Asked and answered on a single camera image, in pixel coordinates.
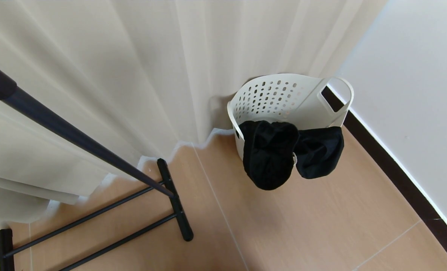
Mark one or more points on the black shorts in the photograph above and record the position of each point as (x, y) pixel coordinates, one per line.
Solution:
(268, 158)

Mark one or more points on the white laundry basket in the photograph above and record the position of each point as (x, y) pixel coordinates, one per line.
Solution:
(276, 98)

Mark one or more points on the black clothes rack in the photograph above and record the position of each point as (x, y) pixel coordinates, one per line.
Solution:
(58, 124)

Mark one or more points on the black garment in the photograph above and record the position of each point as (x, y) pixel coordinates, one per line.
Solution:
(317, 150)

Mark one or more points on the beige curtain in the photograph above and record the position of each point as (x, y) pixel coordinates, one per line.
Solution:
(133, 56)

